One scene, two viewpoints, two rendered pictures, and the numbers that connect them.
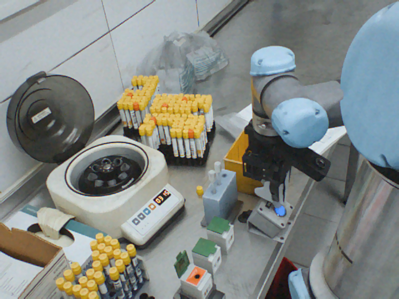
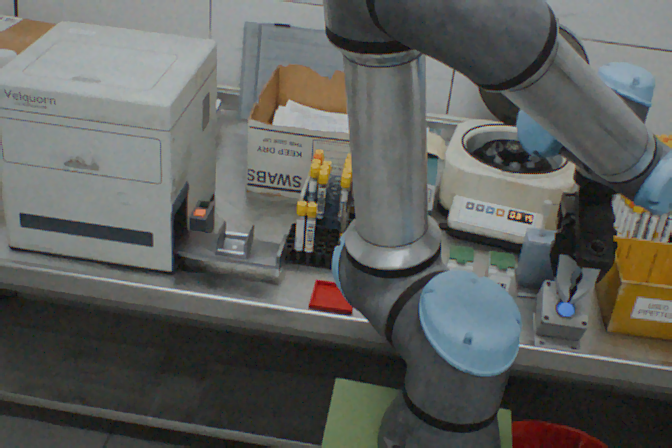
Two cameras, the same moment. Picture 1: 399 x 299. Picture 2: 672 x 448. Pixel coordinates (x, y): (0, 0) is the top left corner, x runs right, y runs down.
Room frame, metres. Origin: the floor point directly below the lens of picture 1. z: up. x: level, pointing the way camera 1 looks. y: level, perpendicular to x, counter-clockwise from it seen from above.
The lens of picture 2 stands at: (-0.13, -0.95, 1.71)
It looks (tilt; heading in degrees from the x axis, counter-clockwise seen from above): 32 degrees down; 63
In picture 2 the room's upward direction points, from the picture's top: 6 degrees clockwise
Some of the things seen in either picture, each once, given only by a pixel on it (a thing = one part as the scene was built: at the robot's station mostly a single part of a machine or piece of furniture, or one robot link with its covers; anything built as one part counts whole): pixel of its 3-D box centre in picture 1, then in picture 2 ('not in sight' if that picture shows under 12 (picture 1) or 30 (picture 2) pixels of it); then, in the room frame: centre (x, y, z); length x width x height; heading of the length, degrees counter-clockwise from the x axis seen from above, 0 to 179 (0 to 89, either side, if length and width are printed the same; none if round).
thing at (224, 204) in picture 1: (221, 199); (552, 263); (0.75, -0.03, 0.92); 0.10 x 0.07 x 0.10; 150
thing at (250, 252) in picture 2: not in sight; (220, 242); (0.26, 0.19, 0.92); 0.21 x 0.07 x 0.05; 148
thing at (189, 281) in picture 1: (197, 285); not in sight; (0.53, 0.04, 0.92); 0.05 x 0.04 x 0.06; 56
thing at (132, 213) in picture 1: (117, 187); (507, 179); (0.83, 0.22, 0.94); 0.30 x 0.24 x 0.12; 49
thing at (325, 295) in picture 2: not in sight; (333, 296); (0.40, 0.05, 0.88); 0.07 x 0.07 x 0.01; 58
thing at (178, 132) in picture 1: (181, 146); (620, 213); (0.96, 0.06, 0.93); 0.02 x 0.02 x 0.11
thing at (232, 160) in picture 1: (258, 164); (648, 288); (0.86, -0.14, 0.93); 0.13 x 0.13 x 0.10; 59
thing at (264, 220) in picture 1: (262, 212); (560, 304); (0.71, -0.12, 0.92); 0.13 x 0.07 x 0.08; 58
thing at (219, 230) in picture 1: (220, 235); (498, 276); (0.66, -0.02, 0.91); 0.05 x 0.04 x 0.07; 58
